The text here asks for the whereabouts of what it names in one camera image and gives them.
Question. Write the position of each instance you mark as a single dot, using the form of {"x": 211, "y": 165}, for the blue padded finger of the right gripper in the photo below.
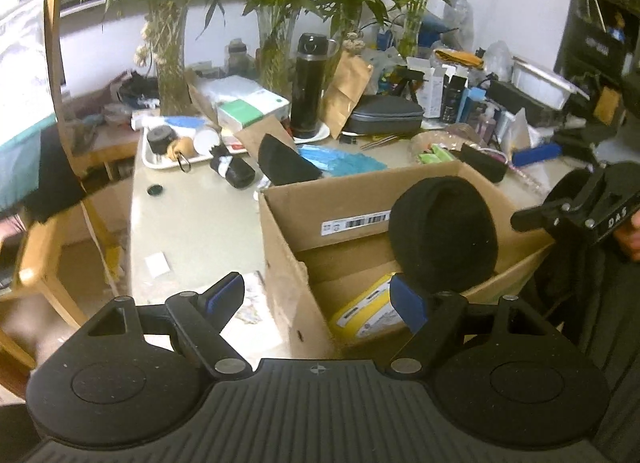
{"x": 541, "y": 153}

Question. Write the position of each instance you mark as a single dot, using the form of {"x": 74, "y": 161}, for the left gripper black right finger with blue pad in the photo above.
{"x": 433, "y": 320}

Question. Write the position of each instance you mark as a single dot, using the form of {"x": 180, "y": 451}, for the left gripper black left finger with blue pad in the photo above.
{"x": 199, "y": 320}

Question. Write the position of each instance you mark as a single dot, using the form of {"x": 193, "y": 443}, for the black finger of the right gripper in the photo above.
{"x": 550, "y": 217}

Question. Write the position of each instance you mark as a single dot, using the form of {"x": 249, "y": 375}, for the yellow white tissue pack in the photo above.
{"x": 368, "y": 316}

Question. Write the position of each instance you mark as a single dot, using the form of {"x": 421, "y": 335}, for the black round cushion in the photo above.
{"x": 443, "y": 236}

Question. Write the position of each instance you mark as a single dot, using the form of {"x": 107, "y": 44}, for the black cloth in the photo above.
{"x": 283, "y": 165}

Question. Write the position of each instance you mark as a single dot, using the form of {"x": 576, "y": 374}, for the person's right hand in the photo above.
{"x": 627, "y": 237}

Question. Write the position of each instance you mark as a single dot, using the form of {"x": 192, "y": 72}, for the black glasses case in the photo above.
{"x": 487, "y": 165}

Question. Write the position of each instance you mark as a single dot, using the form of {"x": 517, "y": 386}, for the white foil container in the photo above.
{"x": 543, "y": 85}

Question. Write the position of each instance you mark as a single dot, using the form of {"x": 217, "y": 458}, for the green packets in bowl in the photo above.
{"x": 435, "y": 154}

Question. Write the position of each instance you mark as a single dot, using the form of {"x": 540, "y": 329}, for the small black round cap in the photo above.
{"x": 155, "y": 189}

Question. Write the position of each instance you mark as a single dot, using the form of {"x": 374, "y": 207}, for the cardboard box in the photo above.
{"x": 326, "y": 243}

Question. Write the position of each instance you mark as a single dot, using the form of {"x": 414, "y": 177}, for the black rolled pouch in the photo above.
{"x": 231, "y": 168}

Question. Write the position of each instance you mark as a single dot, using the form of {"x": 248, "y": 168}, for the white rectangular tray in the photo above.
{"x": 183, "y": 157}

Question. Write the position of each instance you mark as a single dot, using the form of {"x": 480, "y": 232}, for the wooden chair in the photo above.
{"x": 40, "y": 179}

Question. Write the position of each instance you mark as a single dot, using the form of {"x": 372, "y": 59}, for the grey zippered case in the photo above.
{"x": 379, "y": 114}

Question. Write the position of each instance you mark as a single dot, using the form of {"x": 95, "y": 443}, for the small black cylinder speaker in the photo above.
{"x": 160, "y": 137}

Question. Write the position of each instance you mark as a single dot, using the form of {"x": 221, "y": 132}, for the green white box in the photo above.
{"x": 240, "y": 113}

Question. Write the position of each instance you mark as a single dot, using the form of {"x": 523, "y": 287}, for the brown kraft paper bag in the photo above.
{"x": 349, "y": 82}

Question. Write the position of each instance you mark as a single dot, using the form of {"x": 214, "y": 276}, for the black thermos bottle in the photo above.
{"x": 311, "y": 56}

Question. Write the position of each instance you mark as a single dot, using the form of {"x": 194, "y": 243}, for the wooden ball keychain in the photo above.
{"x": 181, "y": 147}

